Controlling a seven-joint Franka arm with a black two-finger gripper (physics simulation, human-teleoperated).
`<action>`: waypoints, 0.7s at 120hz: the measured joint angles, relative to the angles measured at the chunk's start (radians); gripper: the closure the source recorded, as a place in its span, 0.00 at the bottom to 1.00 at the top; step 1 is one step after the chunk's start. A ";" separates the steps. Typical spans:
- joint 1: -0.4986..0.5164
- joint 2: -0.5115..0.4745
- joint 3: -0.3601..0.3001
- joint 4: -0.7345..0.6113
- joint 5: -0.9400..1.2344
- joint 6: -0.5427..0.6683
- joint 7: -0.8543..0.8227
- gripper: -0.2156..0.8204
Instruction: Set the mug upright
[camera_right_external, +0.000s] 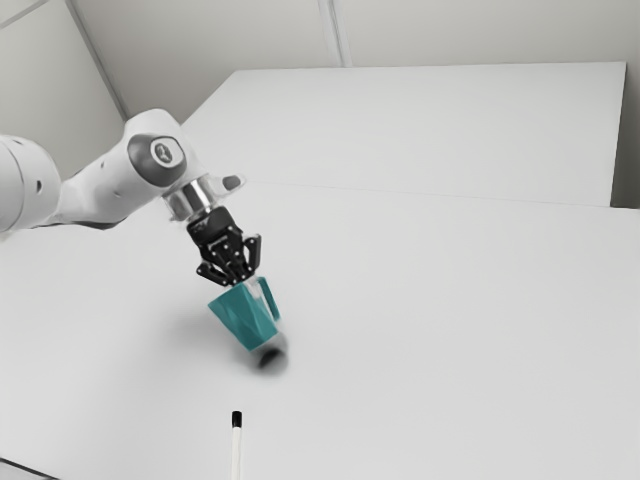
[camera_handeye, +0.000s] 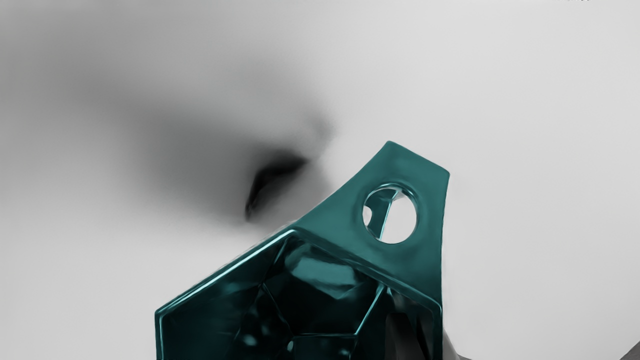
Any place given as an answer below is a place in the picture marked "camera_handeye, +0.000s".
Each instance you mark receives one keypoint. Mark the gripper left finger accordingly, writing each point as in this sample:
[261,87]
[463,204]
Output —
[405,337]

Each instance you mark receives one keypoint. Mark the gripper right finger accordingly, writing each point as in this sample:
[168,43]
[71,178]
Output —
[451,351]

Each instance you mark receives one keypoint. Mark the teal faceted mug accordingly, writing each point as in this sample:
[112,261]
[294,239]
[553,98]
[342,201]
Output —
[345,220]

